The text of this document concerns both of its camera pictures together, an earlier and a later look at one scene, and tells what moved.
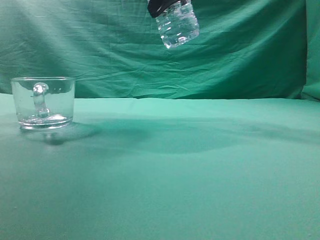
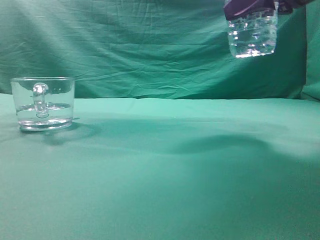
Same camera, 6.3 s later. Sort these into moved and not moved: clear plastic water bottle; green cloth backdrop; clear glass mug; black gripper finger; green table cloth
Moved: black gripper finger; clear plastic water bottle
Not moved: green table cloth; clear glass mug; green cloth backdrop
